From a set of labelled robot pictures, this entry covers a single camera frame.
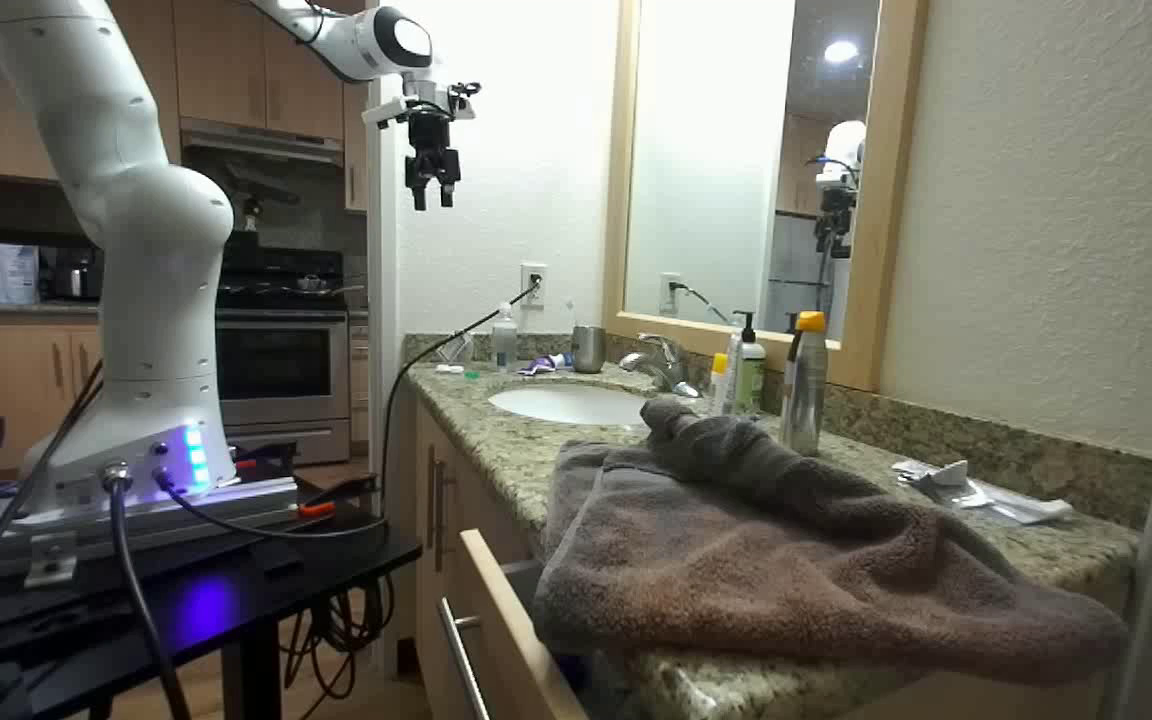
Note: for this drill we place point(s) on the metal cup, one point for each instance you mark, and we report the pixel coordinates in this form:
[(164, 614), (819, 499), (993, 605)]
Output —
[(586, 349)]

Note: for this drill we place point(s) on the brown grey towel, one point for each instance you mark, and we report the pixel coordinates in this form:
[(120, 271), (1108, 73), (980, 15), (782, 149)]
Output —
[(712, 536)]

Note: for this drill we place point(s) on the wooden vanity cabinet door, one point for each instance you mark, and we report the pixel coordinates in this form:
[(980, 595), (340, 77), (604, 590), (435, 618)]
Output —
[(452, 494)]

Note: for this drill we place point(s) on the small yellow cap bottle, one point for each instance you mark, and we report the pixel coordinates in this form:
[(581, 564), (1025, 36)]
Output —
[(722, 383)]

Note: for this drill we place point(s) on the wooden top drawer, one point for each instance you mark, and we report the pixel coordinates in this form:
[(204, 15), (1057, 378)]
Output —
[(519, 672)]

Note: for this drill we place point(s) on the silver bottle yellow cap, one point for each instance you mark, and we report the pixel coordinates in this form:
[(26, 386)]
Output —
[(807, 383)]

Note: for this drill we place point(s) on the wood framed mirror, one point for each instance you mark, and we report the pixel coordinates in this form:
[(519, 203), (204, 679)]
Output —
[(698, 120)]

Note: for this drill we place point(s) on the white oval sink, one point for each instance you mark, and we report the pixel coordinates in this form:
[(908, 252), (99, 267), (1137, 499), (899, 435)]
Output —
[(571, 403)]

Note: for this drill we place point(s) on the granite vanity counter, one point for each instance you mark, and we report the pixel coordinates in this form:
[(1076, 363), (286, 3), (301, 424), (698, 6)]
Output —
[(712, 684)]

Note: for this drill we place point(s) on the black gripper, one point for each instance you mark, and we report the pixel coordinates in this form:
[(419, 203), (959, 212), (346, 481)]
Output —
[(431, 109)]

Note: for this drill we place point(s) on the white wall outlet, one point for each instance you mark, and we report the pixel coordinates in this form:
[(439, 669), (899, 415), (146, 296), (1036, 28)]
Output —
[(535, 276)]

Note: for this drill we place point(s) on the wooden upper kitchen cabinets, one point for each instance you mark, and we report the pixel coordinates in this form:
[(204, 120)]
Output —
[(214, 66)]

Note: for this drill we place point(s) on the silver drawer handle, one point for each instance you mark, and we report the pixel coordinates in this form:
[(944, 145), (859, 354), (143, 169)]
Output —
[(461, 656)]

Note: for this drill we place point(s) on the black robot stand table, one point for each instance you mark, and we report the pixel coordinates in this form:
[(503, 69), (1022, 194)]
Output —
[(81, 648)]

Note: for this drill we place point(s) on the chrome faucet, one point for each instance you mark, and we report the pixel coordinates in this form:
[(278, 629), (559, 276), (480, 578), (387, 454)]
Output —
[(661, 365)]

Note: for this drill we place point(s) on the green soap pump bottle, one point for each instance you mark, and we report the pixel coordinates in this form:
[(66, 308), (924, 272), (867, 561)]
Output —
[(747, 370)]

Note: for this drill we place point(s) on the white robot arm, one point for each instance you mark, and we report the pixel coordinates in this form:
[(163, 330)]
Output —
[(164, 224)]

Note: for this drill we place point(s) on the stainless steel oven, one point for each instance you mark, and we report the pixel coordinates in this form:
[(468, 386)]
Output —
[(283, 349)]

